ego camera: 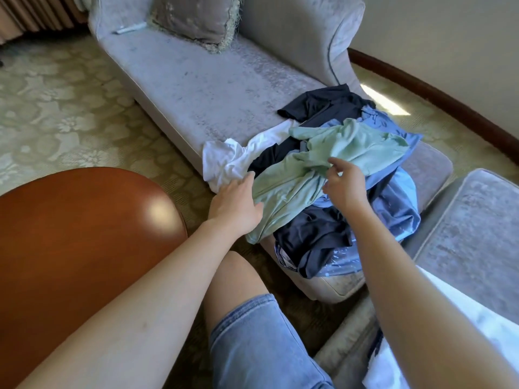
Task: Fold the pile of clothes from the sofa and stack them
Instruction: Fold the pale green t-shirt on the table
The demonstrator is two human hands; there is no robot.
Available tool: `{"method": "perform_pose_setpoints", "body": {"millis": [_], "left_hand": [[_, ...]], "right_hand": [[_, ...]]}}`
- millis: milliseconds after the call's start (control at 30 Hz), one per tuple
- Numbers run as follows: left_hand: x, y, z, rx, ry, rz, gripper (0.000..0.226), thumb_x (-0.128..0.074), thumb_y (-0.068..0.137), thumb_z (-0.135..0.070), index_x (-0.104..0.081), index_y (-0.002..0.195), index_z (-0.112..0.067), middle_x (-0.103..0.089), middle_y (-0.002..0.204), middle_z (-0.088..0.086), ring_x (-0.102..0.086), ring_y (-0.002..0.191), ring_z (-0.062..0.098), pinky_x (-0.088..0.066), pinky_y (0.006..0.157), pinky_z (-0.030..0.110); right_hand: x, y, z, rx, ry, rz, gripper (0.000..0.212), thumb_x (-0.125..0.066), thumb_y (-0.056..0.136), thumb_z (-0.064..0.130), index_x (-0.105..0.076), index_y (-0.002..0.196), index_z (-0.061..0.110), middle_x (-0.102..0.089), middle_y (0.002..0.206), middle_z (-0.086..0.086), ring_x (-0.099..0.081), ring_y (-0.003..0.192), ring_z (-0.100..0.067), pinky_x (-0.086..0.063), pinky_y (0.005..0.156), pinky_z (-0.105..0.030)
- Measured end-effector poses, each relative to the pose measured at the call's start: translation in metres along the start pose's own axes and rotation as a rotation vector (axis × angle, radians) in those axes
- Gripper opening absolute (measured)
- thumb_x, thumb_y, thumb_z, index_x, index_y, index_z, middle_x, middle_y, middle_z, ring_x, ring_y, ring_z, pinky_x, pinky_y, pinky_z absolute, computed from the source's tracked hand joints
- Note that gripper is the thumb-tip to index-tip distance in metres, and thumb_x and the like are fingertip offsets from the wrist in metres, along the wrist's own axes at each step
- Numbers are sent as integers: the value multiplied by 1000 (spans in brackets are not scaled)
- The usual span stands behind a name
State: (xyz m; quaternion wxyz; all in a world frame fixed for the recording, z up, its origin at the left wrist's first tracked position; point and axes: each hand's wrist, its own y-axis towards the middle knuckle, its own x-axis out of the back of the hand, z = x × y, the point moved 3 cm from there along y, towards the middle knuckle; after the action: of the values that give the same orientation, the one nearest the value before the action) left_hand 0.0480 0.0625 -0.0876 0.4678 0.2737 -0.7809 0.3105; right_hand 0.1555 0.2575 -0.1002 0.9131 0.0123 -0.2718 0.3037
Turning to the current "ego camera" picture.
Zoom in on pile of clothes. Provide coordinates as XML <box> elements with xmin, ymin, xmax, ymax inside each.
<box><xmin>203</xmin><ymin>85</ymin><xmax>423</xmax><ymax>279</ymax></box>

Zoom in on person's left hand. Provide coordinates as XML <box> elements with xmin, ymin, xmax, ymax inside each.
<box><xmin>208</xmin><ymin>171</ymin><xmax>264</xmax><ymax>240</ymax></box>

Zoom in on beige curtain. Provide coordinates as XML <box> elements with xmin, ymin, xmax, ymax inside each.
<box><xmin>0</xmin><ymin>0</ymin><xmax>89</xmax><ymax>44</ymax></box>

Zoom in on mint green T-shirt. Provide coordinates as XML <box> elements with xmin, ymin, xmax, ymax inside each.
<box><xmin>245</xmin><ymin>119</ymin><xmax>410</xmax><ymax>245</ymax></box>

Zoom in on white tiger print T-shirt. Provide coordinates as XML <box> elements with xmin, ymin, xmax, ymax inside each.
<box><xmin>362</xmin><ymin>267</ymin><xmax>519</xmax><ymax>389</ymax></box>

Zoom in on brown fringed cushion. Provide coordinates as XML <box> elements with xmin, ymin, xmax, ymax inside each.
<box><xmin>150</xmin><ymin>0</ymin><xmax>244</xmax><ymax>52</ymax></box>

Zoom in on light blue printed T-shirt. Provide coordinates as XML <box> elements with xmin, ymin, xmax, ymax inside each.
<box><xmin>320</xmin><ymin>105</ymin><xmax>423</xmax><ymax>191</ymax></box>

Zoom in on round wooden table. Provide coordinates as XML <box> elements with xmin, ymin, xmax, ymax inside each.
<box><xmin>0</xmin><ymin>166</ymin><xmax>189</xmax><ymax>389</ymax></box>

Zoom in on small white flat object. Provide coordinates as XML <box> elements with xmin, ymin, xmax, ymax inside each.
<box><xmin>114</xmin><ymin>22</ymin><xmax>149</xmax><ymax>35</ymax></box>

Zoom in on dark wooden baseboard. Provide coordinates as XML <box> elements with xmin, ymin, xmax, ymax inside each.
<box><xmin>349</xmin><ymin>48</ymin><xmax>519</xmax><ymax>165</ymax></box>

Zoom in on grey velvet chaise sofa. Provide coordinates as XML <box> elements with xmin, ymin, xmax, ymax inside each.
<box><xmin>88</xmin><ymin>0</ymin><xmax>455</xmax><ymax>303</ymax></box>

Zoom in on person's right forearm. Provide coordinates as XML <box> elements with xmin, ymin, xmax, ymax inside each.
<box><xmin>344</xmin><ymin>202</ymin><xmax>519</xmax><ymax>389</ymax></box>

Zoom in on person's left forearm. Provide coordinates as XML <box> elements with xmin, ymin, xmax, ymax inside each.
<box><xmin>16</xmin><ymin>223</ymin><xmax>248</xmax><ymax>389</ymax></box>

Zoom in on blue denim shorts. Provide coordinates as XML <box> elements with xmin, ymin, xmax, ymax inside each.
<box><xmin>209</xmin><ymin>293</ymin><xmax>334</xmax><ymax>389</ymax></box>

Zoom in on person's right hand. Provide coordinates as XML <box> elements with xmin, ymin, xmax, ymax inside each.
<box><xmin>324</xmin><ymin>157</ymin><xmax>370</xmax><ymax>216</ymax></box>

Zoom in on person's right leg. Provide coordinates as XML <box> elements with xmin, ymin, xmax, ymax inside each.
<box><xmin>203</xmin><ymin>251</ymin><xmax>270</xmax><ymax>333</ymax></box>

